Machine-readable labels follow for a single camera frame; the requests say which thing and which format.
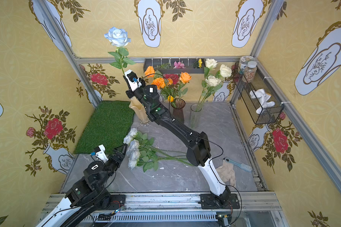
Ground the orange marigold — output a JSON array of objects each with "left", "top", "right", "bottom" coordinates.
[{"left": 152, "top": 78, "right": 166, "bottom": 90}]

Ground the yellow orange tulip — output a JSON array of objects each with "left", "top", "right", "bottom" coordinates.
[{"left": 168, "top": 95, "right": 177, "bottom": 108}]

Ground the orange rose stem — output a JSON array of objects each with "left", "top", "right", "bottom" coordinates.
[{"left": 178, "top": 72, "right": 192, "bottom": 98}]

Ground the white rose stem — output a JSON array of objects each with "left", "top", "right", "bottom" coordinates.
[{"left": 197, "top": 59, "right": 232, "bottom": 108}]

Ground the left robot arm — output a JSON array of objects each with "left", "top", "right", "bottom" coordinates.
[{"left": 37, "top": 144, "right": 127, "bottom": 227}]

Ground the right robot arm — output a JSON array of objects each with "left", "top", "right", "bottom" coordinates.
[{"left": 126, "top": 79, "right": 231, "bottom": 206}]

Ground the cream ruffled vase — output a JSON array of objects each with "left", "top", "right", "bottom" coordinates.
[{"left": 129, "top": 96, "right": 150, "bottom": 125}]

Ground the purple glass vase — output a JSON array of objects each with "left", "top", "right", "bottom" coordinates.
[{"left": 171, "top": 98, "right": 186, "bottom": 124}]

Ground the pink flower in tray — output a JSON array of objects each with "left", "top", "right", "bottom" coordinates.
[{"left": 174, "top": 61, "right": 185, "bottom": 69}]

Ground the green artificial grass mat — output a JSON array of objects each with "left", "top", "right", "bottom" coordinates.
[{"left": 74, "top": 101, "right": 135, "bottom": 154}]

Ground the clear glass vase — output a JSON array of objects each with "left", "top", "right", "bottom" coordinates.
[{"left": 189, "top": 103, "right": 202, "bottom": 129}]

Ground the yellow flower in tray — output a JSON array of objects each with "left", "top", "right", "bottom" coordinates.
[{"left": 198, "top": 59, "right": 203, "bottom": 68}]

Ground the glass jar with white lid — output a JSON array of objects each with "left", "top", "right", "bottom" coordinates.
[{"left": 238, "top": 56, "right": 255, "bottom": 74}]

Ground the bottle with colourful beads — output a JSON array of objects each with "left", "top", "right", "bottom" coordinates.
[{"left": 242, "top": 61, "right": 257, "bottom": 83}]

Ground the beige work glove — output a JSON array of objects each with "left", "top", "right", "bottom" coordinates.
[{"left": 216, "top": 160, "right": 236, "bottom": 187}]

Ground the white cloth in basket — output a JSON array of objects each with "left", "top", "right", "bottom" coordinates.
[{"left": 249, "top": 89, "right": 275, "bottom": 114}]

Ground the teal toothbrush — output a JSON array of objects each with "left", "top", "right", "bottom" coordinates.
[{"left": 224, "top": 158, "right": 253, "bottom": 173}]

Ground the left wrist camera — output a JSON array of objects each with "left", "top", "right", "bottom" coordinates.
[{"left": 91, "top": 144, "right": 109, "bottom": 163}]

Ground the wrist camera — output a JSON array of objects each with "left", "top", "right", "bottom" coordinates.
[
  {"left": 124, "top": 70, "right": 141, "bottom": 91},
  {"left": 91, "top": 144, "right": 109, "bottom": 163}
]

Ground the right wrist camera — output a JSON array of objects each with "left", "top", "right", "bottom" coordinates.
[{"left": 124, "top": 70, "right": 141, "bottom": 91}]

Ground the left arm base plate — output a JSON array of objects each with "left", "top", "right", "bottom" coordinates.
[{"left": 106, "top": 194, "right": 126, "bottom": 211}]

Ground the grey wall planter tray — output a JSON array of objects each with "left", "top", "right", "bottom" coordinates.
[{"left": 143, "top": 57, "right": 206, "bottom": 74}]

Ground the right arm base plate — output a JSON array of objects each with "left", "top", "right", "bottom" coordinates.
[{"left": 199, "top": 194, "right": 241, "bottom": 210}]

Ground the black wire wall basket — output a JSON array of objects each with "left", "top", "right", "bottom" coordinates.
[{"left": 230, "top": 62, "right": 284, "bottom": 124}]

